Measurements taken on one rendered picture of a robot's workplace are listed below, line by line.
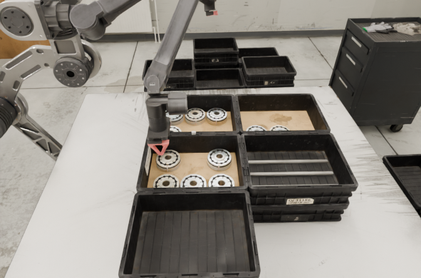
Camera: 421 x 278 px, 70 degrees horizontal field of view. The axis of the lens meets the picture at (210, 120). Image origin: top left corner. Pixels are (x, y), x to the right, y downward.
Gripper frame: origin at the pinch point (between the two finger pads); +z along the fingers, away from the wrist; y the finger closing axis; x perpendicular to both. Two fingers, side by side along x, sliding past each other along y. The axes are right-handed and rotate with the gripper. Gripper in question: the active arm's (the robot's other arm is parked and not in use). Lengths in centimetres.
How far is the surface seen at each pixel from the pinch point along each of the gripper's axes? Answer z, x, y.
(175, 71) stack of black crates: 58, 8, 151
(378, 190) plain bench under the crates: 37, -92, 6
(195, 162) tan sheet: 23.5, -10.7, 14.0
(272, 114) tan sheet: 24, -51, 47
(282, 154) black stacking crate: 24, -50, 17
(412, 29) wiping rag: 21, -177, 143
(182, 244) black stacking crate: 23.5, -6.5, -23.1
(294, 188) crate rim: 13.9, -46.4, -9.0
